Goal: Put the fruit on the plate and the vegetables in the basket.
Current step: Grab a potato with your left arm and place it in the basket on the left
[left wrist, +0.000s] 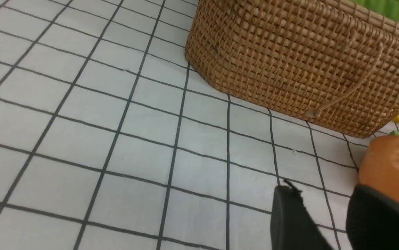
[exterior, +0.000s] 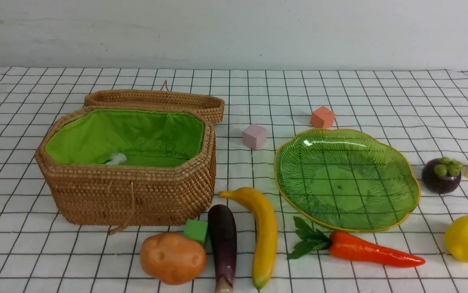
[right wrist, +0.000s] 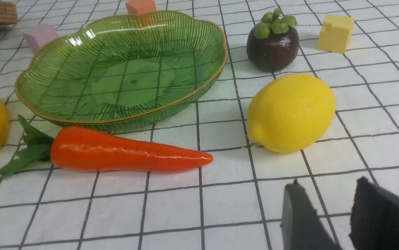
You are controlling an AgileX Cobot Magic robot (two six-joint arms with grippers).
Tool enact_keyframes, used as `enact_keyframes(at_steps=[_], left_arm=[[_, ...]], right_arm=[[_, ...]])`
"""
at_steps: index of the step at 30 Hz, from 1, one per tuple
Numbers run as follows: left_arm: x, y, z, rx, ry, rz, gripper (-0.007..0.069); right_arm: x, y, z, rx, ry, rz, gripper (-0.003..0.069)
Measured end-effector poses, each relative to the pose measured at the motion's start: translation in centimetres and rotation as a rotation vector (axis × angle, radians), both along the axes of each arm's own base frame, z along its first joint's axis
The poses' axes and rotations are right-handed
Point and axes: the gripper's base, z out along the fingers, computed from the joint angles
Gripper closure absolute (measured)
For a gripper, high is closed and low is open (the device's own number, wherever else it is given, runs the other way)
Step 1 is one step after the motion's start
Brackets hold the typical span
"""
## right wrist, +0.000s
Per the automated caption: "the orange foam cube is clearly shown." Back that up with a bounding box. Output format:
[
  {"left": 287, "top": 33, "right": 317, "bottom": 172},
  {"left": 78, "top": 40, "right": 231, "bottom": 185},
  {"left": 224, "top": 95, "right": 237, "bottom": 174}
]
[{"left": 126, "top": 0, "right": 157, "bottom": 16}]

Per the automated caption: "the yellow plastic lemon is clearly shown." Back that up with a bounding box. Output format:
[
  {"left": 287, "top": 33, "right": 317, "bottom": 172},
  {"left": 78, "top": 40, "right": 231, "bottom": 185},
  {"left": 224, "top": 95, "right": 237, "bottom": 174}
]
[{"left": 247, "top": 73, "right": 336, "bottom": 153}]

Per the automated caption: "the yellow foam cube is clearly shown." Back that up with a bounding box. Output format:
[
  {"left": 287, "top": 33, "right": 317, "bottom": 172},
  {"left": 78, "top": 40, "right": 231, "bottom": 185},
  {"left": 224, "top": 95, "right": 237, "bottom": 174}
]
[{"left": 317, "top": 15, "right": 355, "bottom": 54}]

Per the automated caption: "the pink foam cube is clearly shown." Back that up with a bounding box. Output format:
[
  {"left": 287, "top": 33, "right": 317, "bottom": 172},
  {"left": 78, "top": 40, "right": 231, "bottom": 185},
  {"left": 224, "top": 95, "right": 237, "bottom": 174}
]
[{"left": 23, "top": 24, "right": 59, "bottom": 54}]

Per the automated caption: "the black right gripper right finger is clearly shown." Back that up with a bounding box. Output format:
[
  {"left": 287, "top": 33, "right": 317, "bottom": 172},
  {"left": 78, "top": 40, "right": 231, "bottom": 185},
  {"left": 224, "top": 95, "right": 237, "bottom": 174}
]
[{"left": 349, "top": 177, "right": 399, "bottom": 250}]

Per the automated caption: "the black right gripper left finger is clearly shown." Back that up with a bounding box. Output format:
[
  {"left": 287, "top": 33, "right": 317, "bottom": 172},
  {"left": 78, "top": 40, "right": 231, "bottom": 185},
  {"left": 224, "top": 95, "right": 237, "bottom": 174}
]
[{"left": 281, "top": 180, "right": 341, "bottom": 250}]

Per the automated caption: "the dark purple mangosteen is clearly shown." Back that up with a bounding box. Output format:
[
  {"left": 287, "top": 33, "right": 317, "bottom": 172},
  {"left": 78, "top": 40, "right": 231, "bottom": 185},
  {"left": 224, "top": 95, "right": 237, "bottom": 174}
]
[{"left": 246, "top": 8, "right": 300, "bottom": 73}]

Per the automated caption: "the green glass leaf plate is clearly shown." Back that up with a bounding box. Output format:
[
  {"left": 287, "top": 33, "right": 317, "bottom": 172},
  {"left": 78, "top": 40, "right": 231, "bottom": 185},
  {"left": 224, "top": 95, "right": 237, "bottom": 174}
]
[{"left": 15, "top": 10, "right": 228, "bottom": 134}]

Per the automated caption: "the orange plastic carrot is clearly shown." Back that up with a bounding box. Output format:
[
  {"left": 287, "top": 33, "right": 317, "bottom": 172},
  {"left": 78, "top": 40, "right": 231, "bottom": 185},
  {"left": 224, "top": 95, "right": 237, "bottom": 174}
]
[{"left": 0, "top": 115, "right": 213, "bottom": 180}]

